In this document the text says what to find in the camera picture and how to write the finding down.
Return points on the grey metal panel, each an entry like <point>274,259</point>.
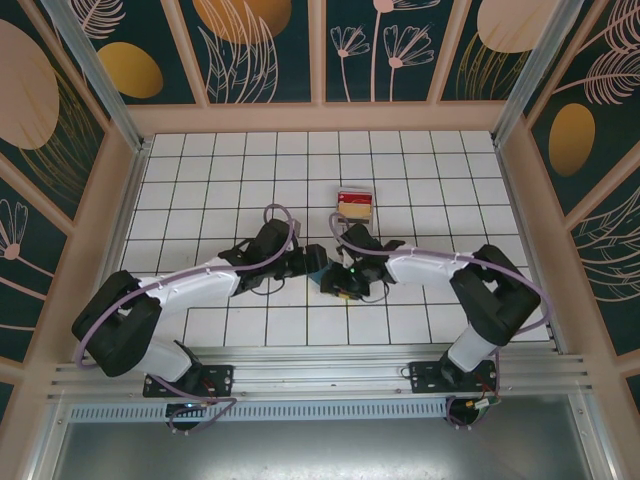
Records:
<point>320,450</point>

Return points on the green circuit board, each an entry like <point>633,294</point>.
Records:
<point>482,404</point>

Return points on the aluminium corner post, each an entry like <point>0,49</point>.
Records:
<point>102,75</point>
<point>538,75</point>

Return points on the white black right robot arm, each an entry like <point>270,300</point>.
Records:
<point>425,270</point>

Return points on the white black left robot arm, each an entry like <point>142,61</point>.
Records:
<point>195,287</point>

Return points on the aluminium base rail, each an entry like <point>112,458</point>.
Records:
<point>320,372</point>

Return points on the aluminium side rail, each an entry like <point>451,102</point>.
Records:
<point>131,192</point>
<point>530,250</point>

